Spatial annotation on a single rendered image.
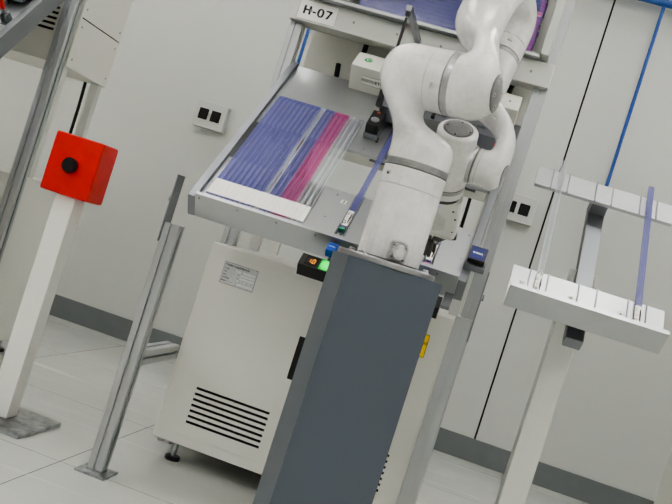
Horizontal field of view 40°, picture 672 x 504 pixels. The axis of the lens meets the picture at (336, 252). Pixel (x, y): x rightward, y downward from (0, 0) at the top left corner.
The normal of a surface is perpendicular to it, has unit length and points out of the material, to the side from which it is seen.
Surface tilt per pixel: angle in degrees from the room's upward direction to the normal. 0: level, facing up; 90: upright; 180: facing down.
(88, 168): 90
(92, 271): 90
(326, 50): 90
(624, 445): 90
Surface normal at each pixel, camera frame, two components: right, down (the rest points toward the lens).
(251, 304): -0.16, -0.05
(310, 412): 0.16, 0.05
